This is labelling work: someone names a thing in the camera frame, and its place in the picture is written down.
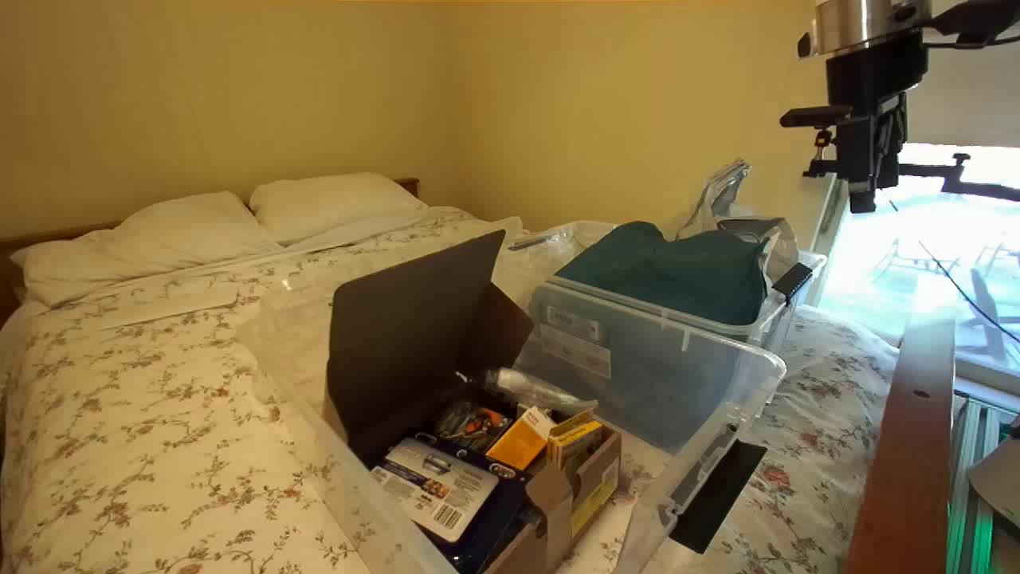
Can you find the white pillow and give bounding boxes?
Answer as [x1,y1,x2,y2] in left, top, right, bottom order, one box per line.
[11,189,288,310]
[246,170,432,248]

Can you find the white blue flat package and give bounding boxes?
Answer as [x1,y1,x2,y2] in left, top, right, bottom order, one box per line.
[370,437,504,547]

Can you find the dark blue box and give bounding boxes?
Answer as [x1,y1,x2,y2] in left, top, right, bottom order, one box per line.
[450,471,538,574]

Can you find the brown cardboard box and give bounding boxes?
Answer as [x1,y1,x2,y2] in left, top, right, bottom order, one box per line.
[323,227,627,574]

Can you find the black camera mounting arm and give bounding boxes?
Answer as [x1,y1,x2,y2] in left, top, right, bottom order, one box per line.
[895,149,1020,204]

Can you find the wooden bed footboard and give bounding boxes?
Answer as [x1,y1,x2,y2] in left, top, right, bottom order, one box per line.
[842,316,959,574]

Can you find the grey white plastic bag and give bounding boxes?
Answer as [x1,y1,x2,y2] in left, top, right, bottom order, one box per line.
[678,158,804,280]

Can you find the silver aluminium stand frame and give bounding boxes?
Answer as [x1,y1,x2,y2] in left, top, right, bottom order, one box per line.
[947,379,1020,574]

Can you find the dark green cloth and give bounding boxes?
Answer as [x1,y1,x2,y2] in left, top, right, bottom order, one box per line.
[556,220,771,330]

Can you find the small black box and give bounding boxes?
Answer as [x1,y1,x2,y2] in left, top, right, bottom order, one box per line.
[432,399,516,457]

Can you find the small yellow box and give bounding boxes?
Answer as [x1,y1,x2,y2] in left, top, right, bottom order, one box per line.
[547,412,612,463]

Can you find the floral white bedspread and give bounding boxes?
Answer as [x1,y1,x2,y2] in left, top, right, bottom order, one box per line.
[0,204,906,574]

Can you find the small orange box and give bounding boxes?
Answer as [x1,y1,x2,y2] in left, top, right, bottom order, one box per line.
[484,405,558,474]

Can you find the silver tube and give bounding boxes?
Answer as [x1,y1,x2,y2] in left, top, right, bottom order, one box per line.
[483,365,600,420]

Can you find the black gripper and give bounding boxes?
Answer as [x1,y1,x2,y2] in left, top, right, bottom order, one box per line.
[825,43,932,217]

